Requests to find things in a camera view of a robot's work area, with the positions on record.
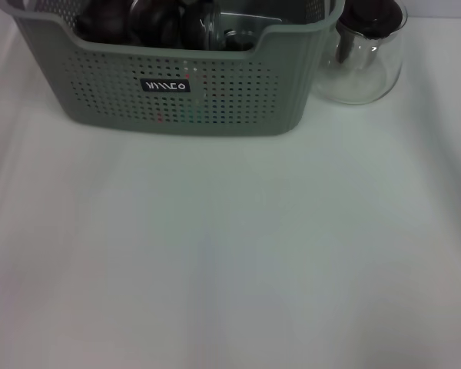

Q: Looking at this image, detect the glass teacup with black holder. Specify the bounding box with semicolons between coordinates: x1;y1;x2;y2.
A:
222;29;257;52
178;0;226;51
128;0;181;48

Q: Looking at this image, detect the grey-green perforated storage bin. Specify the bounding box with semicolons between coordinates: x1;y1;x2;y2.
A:
0;0;347;138

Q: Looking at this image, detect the glass teapot with black lid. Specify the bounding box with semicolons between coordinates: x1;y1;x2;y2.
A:
313;0;408;105

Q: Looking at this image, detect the black clay teapot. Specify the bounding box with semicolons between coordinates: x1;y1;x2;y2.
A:
75;0;134;42

